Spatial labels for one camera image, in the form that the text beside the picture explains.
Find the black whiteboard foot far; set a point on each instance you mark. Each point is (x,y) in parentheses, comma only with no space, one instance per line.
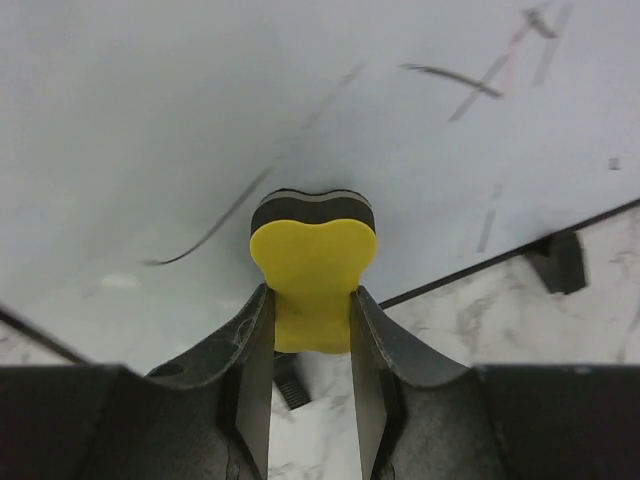
(559,263)

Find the white whiteboard black frame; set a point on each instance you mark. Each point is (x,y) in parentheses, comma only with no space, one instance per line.
(137,138)

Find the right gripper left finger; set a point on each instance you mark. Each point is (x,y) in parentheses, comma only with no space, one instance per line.
(217,422)

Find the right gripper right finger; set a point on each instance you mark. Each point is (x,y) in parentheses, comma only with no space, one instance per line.
(417,410)

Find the black whiteboard foot near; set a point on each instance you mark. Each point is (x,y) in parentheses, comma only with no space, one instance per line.
(289,380)

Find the black whiteboard foot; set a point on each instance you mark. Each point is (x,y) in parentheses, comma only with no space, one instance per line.
(559,263)
(289,380)

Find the yellow black whiteboard eraser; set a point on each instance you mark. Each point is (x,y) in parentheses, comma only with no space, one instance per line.
(312,249)

